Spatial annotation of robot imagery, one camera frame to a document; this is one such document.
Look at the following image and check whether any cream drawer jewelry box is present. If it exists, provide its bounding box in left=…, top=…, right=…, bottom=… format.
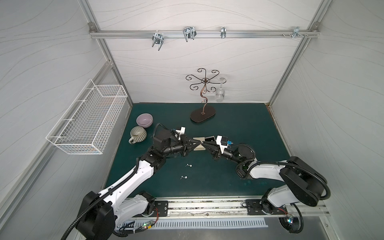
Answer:
left=193, top=136, right=216, bottom=151

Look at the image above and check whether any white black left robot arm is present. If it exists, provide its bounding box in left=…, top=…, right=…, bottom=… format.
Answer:
left=71, top=129, right=201, bottom=240

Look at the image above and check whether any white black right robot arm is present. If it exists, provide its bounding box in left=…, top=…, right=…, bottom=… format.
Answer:
left=202, top=141, right=331, bottom=215

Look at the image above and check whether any dark oval stand base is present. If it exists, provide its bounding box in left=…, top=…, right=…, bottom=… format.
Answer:
left=190, top=106, right=216, bottom=123

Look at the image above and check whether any bronze scroll stand rod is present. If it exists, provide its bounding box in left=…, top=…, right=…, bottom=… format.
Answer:
left=185, top=68, right=220, bottom=107

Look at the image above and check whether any lilac ceramic bowl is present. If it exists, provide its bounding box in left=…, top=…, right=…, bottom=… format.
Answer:
left=136, top=113, right=154, bottom=129

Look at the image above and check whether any green ribbed ceramic mug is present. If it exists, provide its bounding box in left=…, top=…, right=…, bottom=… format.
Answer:
left=129, top=126, right=147, bottom=145

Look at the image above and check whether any clear wine glass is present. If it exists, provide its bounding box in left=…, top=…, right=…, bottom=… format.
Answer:
left=215, top=78, right=227, bottom=103

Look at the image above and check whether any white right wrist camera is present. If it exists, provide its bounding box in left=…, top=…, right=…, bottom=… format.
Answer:
left=216, top=135, right=233, bottom=154

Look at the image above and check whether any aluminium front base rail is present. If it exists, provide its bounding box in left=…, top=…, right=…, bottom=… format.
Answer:
left=80, top=195, right=328, bottom=222

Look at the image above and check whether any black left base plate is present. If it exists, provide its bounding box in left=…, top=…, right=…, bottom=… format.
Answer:
left=139, top=201, right=169, bottom=217

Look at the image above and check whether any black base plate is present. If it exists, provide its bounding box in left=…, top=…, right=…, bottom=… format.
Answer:
left=242, top=199, right=287, bottom=216
left=139, top=201, right=169, bottom=217

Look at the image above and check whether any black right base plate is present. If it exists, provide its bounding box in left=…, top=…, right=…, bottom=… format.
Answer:
left=242, top=199, right=287, bottom=216

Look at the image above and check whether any white slotted cable duct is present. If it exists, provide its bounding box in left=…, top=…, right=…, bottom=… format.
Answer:
left=116, top=217, right=269, bottom=231

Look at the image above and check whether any white wire basket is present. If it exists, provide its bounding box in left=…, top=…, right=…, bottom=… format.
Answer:
left=46, top=80, right=128, bottom=155

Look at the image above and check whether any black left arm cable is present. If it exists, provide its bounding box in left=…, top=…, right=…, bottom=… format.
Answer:
left=60, top=122, right=178, bottom=240

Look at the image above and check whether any metal rail clamp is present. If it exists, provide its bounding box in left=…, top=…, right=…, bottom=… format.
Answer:
left=152, top=32, right=164, bottom=51
left=183, top=27, right=197, bottom=42

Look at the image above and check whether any metal rail hook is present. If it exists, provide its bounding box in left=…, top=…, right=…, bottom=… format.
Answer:
left=221, top=27, right=227, bottom=39

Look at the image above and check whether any metal rail bracket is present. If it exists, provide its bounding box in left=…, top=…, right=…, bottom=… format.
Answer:
left=282, top=27, right=309, bottom=39

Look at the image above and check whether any aluminium cross rail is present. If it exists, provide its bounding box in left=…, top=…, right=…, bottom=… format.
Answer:
left=90, top=29, right=321, bottom=39

